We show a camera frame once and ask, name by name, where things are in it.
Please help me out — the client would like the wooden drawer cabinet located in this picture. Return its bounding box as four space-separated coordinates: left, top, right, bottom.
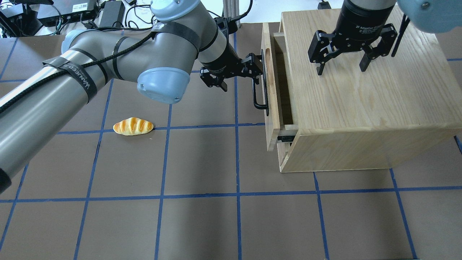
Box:
278 9 462 172

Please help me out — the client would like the toy bread loaf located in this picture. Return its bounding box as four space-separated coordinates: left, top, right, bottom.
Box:
113 117 154 136

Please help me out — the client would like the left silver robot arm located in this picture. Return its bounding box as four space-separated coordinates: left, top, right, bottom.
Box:
0 0 264 191

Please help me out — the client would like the black power adapter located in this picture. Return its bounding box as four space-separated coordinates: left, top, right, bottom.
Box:
99 0 125 28

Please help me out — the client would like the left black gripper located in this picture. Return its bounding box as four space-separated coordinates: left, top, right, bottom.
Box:
200 43 263 92

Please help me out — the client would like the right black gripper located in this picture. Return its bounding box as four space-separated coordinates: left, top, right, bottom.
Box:
308 0 398 76

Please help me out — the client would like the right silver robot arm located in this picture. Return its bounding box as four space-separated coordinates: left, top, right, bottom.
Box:
308 0 462 75

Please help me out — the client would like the wooden drawer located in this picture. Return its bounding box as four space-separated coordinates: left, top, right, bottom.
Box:
276 143 292 167
261 23 298 151

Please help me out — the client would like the aluminium frame post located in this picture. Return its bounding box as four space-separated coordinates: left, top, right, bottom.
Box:
223 0 240 18

